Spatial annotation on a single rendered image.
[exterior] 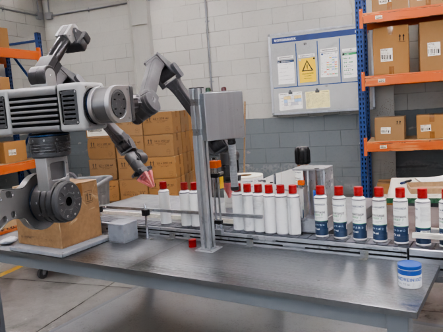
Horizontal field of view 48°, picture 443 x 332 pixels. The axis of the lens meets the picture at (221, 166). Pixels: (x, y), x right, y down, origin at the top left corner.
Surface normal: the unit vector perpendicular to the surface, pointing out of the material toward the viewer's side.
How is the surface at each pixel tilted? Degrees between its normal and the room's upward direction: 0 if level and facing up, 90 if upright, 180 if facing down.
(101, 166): 89
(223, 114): 90
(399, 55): 90
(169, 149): 90
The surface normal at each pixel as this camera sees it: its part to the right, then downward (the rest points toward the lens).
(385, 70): -0.37, 0.17
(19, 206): 0.93, -0.02
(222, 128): 0.40, 0.08
